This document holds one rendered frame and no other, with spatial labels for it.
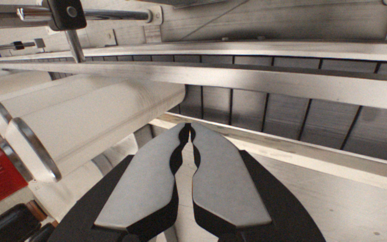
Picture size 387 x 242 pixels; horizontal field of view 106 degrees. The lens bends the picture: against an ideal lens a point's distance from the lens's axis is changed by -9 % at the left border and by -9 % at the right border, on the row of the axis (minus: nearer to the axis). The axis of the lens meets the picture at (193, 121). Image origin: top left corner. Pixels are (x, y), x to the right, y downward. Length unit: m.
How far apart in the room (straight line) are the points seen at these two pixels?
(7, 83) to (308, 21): 0.60
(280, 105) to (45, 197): 0.52
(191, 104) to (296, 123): 0.13
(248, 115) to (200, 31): 0.13
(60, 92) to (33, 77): 0.39
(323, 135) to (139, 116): 0.18
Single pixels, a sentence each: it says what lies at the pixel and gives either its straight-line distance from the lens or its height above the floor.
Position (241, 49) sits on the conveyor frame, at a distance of 0.18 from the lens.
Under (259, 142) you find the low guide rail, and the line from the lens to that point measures 0.17.
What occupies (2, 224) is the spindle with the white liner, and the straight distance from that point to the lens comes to 0.55.
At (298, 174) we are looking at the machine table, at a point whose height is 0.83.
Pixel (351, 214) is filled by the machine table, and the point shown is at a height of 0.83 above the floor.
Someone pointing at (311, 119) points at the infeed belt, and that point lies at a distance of 0.19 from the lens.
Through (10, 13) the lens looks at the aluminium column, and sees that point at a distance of 0.59.
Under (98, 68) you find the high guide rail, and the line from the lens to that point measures 0.19.
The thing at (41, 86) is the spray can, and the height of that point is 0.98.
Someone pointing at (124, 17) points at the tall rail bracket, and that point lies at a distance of 0.27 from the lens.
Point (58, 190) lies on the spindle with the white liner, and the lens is 0.53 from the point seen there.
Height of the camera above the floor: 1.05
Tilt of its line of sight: 48 degrees down
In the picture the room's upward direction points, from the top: 131 degrees counter-clockwise
